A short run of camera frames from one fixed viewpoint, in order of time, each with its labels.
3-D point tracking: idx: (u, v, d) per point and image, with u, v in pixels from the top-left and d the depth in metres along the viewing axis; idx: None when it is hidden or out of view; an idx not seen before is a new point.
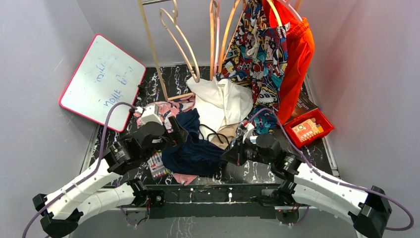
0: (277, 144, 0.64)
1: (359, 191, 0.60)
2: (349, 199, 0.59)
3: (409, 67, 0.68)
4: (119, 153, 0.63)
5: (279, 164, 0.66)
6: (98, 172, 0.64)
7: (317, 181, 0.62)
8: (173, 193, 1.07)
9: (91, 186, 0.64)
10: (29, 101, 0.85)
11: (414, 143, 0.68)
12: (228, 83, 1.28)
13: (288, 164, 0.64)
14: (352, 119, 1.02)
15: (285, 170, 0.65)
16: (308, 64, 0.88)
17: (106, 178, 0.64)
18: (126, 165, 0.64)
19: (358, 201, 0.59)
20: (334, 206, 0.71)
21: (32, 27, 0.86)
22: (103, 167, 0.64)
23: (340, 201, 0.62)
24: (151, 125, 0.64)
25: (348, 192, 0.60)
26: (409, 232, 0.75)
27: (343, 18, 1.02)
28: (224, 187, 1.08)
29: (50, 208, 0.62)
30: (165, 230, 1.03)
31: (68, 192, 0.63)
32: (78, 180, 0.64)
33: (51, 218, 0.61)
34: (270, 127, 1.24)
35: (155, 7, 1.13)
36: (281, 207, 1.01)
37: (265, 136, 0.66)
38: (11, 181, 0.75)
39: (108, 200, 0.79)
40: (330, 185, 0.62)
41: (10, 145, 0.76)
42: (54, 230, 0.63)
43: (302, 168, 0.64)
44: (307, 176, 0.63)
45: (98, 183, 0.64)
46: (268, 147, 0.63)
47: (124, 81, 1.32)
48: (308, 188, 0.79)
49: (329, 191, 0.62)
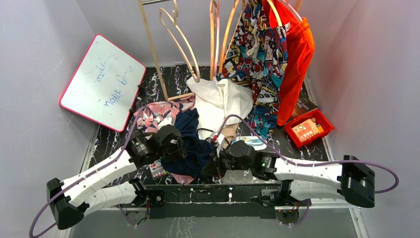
0: (251, 148, 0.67)
1: (334, 166, 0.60)
2: (327, 176, 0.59)
3: (409, 67, 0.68)
4: (140, 146, 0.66)
5: (258, 167, 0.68)
6: (119, 161, 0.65)
7: (294, 170, 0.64)
8: (173, 193, 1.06)
9: (111, 175, 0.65)
10: (29, 101, 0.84)
11: (414, 143, 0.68)
12: (228, 83, 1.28)
13: (266, 165, 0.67)
14: (352, 119, 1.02)
15: (266, 171, 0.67)
16: (309, 63, 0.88)
17: (126, 168, 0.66)
18: (143, 159, 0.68)
19: (336, 176, 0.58)
20: (325, 190, 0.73)
21: (32, 26, 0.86)
22: (124, 156, 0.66)
23: (325, 182, 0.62)
24: (171, 127, 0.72)
25: (325, 170, 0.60)
26: (409, 232, 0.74)
27: (343, 18, 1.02)
28: (224, 187, 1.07)
29: (66, 192, 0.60)
30: (165, 230, 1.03)
31: (87, 177, 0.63)
32: (99, 166, 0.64)
33: (67, 202, 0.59)
34: (270, 127, 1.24)
35: (155, 7, 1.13)
36: (281, 207, 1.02)
37: (237, 145, 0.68)
38: (11, 181, 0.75)
39: (113, 196, 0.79)
40: (305, 169, 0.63)
41: (10, 144, 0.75)
42: (65, 217, 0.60)
43: (279, 163, 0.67)
44: (285, 169, 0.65)
45: (118, 172, 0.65)
46: (243, 154, 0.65)
47: (124, 81, 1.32)
48: (301, 182, 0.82)
49: (308, 175, 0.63)
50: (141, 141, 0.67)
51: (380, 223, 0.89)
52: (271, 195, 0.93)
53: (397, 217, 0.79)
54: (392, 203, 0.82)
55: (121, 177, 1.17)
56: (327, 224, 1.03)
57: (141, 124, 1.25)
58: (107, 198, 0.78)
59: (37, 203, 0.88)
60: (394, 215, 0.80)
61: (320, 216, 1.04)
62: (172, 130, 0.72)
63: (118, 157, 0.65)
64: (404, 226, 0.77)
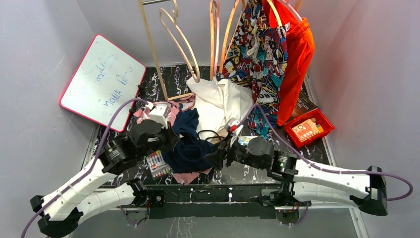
0: (271, 148, 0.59)
1: (361, 176, 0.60)
2: (354, 186, 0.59)
3: (409, 67, 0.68)
4: (113, 153, 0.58)
5: (275, 167, 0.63)
6: (92, 173, 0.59)
7: (318, 175, 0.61)
8: (173, 193, 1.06)
9: (86, 187, 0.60)
10: (29, 102, 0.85)
11: (414, 144, 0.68)
12: (228, 83, 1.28)
13: (284, 166, 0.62)
14: (352, 119, 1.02)
15: (282, 173, 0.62)
16: (309, 63, 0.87)
17: (102, 178, 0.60)
18: (121, 164, 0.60)
19: (364, 186, 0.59)
20: (336, 195, 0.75)
21: (32, 27, 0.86)
22: (98, 167, 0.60)
23: (345, 190, 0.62)
24: (147, 123, 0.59)
25: (351, 179, 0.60)
26: (409, 232, 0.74)
27: (343, 18, 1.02)
28: (224, 187, 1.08)
29: (46, 209, 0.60)
30: (165, 230, 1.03)
31: (63, 193, 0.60)
32: (73, 181, 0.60)
33: (48, 220, 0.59)
34: (270, 127, 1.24)
35: (155, 7, 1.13)
36: (281, 207, 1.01)
37: (256, 141, 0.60)
38: (11, 181, 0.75)
39: (108, 200, 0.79)
40: (331, 175, 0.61)
41: (10, 144, 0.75)
42: (52, 231, 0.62)
43: (300, 166, 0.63)
44: (307, 173, 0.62)
45: (93, 184, 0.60)
46: (264, 153, 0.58)
47: (124, 81, 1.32)
48: (306, 184, 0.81)
49: (333, 182, 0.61)
50: (114, 146, 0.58)
51: (379, 223, 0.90)
52: (271, 195, 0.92)
53: (397, 217, 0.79)
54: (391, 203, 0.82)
55: (121, 177, 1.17)
56: (327, 224, 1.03)
57: None
58: (103, 203, 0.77)
59: None
60: (395, 215, 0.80)
61: (320, 216, 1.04)
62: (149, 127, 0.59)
63: (89, 170, 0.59)
64: (404, 226, 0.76)
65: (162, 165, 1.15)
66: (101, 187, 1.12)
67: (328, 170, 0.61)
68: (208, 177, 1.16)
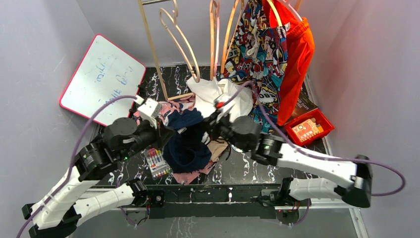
0: (257, 128, 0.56)
1: (347, 164, 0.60)
2: (340, 174, 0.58)
3: (409, 67, 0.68)
4: (88, 159, 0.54)
5: (259, 149, 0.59)
6: (70, 181, 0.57)
7: (303, 160, 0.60)
8: (173, 193, 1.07)
9: (68, 196, 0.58)
10: (29, 101, 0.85)
11: (414, 144, 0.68)
12: (228, 83, 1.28)
13: (269, 148, 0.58)
14: (352, 119, 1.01)
15: (267, 155, 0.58)
16: (308, 63, 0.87)
17: (81, 186, 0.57)
18: (99, 170, 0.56)
19: (349, 175, 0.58)
20: (323, 189, 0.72)
21: (32, 26, 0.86)
22: (75, 175, 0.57)
23: (331, 177, 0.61)
24: (122, 122, 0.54)
25: (337, 167, 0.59)
26: (409, 232, 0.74)
27: (343, 17, 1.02)
28: (224, 187, 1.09)
29: (34, 219, 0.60)
30: (166, 230, 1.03)
31: (47, 203, 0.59)
32: (53, 191, 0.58)
33: (36, 229, 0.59)
34: (270, 127, 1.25)
35: (155, 7, 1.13)
36: (281, 207, 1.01)
37: (242, 120, 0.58)
38: (11, 181, 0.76)
39: (107, 202, 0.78)
40: (317, 162, 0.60)
41: (10, 144, 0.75)
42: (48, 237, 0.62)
43: (286, 149, 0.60)
44: (292, 157, 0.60)
45: (74, 192, 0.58)
46: (248, 133, 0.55)
47: (124, 81, 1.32)
48: (300, 181, 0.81)
49: (318, 168, 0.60)
50: (88, 151, 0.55)
51: (379, 222, 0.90)
52: (271, 194, 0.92)
53: (397, 218, 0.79)
54: (392, 203, 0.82)
55: (121, 177, 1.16)
56: (327, 224, 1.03)
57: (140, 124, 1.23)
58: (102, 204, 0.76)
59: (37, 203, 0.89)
60: (395, 215, 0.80)
61: (320, 216, 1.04)
62: (122, 126, 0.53)
63: (66, 179, 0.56)
64: (404, 226, 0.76)
65: (162, 165, 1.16)
66: (101, 187, 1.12)
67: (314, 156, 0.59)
68: (208, 177, 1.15)
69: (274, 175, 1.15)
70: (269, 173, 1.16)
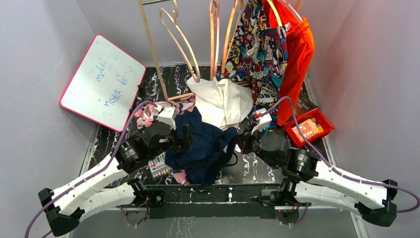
0: (285, 143, 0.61)
1: (378, 188, 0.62)
2: (373, 197, 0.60)
3: (409, 68, 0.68)
4: (129, 152, 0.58)
5: (290, 165, 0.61)
6: (107, 169, 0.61)
7: (338, 180, 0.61)
8: (173, 193, 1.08)
9: (100, 182, 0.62)
10: (29, 102, 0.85)
11: (414, 143, 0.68)
12: (228, 83, 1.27)
13: (303, 165, 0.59)
14: (352, 119, 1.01)
15: (299, 171, 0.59)
16: (309, 63, 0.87)
17: (115, 175, 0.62)
18: (134, 164, 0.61)
19: (381, 199, 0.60)
20: (339, 200, 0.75)
21: (32, 27, 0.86)
22: (113, 163, 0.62)
23: (359, 198, 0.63)
24: (159, 124, 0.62)
25: (369, 190, 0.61)
26: (410, 232, 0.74)
27: (343, 18, 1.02)
28: (224, 187, 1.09)
29: (55, 202, 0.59)
30: (166, 230, 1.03)
31: (77, 186, 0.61)
32: (87, 175, 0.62)
33: (57, 212, 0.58)
34: (270, 127, 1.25)
35: (155, 7, 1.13)
36: (281, 207, 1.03)
37: (270, 137, 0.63)
38: (11, 182, 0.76)
39: (109, 198, 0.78)
40: (350, 183, 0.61)
41: (10, 144, 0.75)
42: (57, 226, 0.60)
43: (322, 168, 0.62)
44: (328, 177, 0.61)
45: (107, 180, 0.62)
46: (276, 149, 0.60)
47: (124, 81, 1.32)
48: (309, 186, 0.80)
49: (351, 190, 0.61)
50: (129, 145, 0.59)
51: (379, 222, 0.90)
52: (271, 195, 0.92)
53: (398, 217, 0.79)
54: None
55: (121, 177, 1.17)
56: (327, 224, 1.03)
57: (141, 124, 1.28)
58: (104, 201, 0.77)
59: (37, 203, 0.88)
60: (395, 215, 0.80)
61: (320, 216, 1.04)
62: (160, 128, 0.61)
63: (106, 166, 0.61)
64: (404, 227, 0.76)
65: (161, 165, 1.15)
66: None
67: (349, 178, 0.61)
68: None
69: (274, 175, 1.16)
70: (270, 173, 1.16)
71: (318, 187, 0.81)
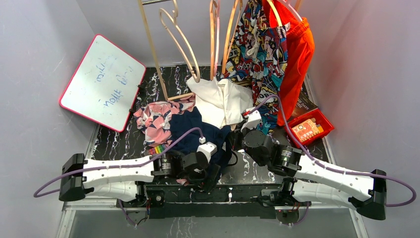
0: (268, 140, 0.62)
1: (365, 178, 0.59)
2: (358, 188, 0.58)
3: (409, 68, 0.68)
4: (165, 166, 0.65)
5: (275, 161, 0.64)
6: (142, 168, 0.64)
7: (322, 173, 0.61)
8: (173, 193, 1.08)
9: (129, 176, 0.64)
10: (29, 102, 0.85)
11: (414, 143, 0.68)
12: (228, 83, 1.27)
13: (287, 160, 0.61)
14: (352, 119, 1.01)
15: (284, 166, 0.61)
16: (308, 63, 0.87)
17: (144, 177, 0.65)
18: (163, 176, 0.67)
19: (367, 189, 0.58)
20: (334, 196, 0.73)
21: (32, 26, 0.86)
22: (149, 166, 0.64)
23: (348, 190, 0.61)
24: (200, 153, 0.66)
25: (355, 181, 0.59)
26: (410, 232, 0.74)
27: (343, 17, 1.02)
28: (224, 187, 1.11)
29: (85, 172, 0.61)
30: (165, 230, 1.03)
31: (110, 168, 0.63)
32: (124, 164, 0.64)
33: (82, 182, 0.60)
34: (270, 127, 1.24)
35: (155, 7, 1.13)
36: (281, 207, 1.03)
37: (253, 135, 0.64)
38: (11, 182, 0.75)
39: (116, 189, 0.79)
40: (335, 175, 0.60)
41: (10, 144, 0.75)
42: (69, 194, 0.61)
43: (304, 162, 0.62)
44: (310, 170, 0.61)
45: (135, 176, 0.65)
46: (259, 146, 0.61)
47: (124, 81, 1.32)
48: (306, 184, 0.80)
49: (336, 181, 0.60)
50: (168, 159, 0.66)
51: (379, 222, 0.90)
52: (271, 194, 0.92)
53: (399, 217, 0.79)
54: (392, 203, 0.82)
55: None
56: (326, 224, 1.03)
57: (141, 124, 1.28)
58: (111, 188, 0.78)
59: (37, 203, 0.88)
60: (396, 215, 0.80)
61: (320, 216, 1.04)
62: (200, 157, 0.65)
63: (142, 165, 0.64)
64: (405, 227, 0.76)
65: None
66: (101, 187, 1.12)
67: (332, 169, 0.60)
68: None
69: (274, 175, 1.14)
70: (269, 173, 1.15)
71: (314, 184, 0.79)
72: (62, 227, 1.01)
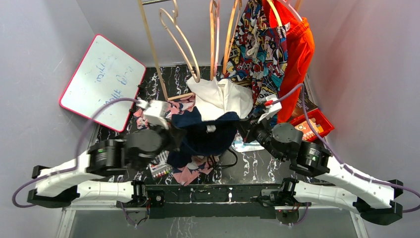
0: (299, 136, 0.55)
1: (386, 188, 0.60)
2: (381, 197, 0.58)
3: (409, 68, 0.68)
4: (101, 155, 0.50)
5: (300, 158, 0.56)
6: (77, 168, 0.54)
7: (348, 178, 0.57)
8: (173, 193, 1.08)
9: (70, 178, 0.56)
10: (29, 102, 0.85)
11: (413, 144, 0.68)
12: (228, 83, 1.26)
13: (314, 160, 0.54)
14: (352, 119, 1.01)
15: (309, 166, 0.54)
16: (308, 63, 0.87)
17: (84, 175, 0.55)
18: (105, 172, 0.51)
19: (389, 199, 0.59)
20: (337, 200, 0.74)
21: (32, 26, 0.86)
22: (83, 162, 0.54)
23: (365, 196, 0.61)
24: (147, 135, 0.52)
25: (378, 189, 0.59)
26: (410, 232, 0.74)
27: (343, 17, 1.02)
28: (224, 187, 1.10)
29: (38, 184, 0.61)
30: (165, 230, 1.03)
31: (52, 175, 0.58)
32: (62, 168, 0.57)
33: (35, 194, 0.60)
34: None
35: (155, 7, 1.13)
36: (281, 207, 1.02)
37: (284, 127, 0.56)
38: (11, 182, 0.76)
39: (107, 192, 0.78)
40: (361, 182, 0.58)
41: (10, 144, 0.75)
42: (41, 203, 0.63)
43: (333, 164, 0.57)
44: (339, 174, 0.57)
45: (77, 177, 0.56)
46: (290, 141, 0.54)
47: (124, 81, 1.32)
48: (308, 186, 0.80)
49: (361, 188, 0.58)
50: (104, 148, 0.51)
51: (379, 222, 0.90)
52: (271, 194, 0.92)
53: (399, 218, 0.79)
54: None
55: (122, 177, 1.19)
56: (327, 224, 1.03)
57: (141, 124, 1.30)
58: (101, 192, 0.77)
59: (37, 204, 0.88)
60: None
61: (320, 216, 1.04)
62: (146, 139, 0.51)
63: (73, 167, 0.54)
64: (404, 227, 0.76)
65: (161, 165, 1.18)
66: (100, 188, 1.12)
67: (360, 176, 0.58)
68: (208, 178, 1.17)
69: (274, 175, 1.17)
70: (270, 173, 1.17)
71: (316, 186, 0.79)
72: (62, 227, 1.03)
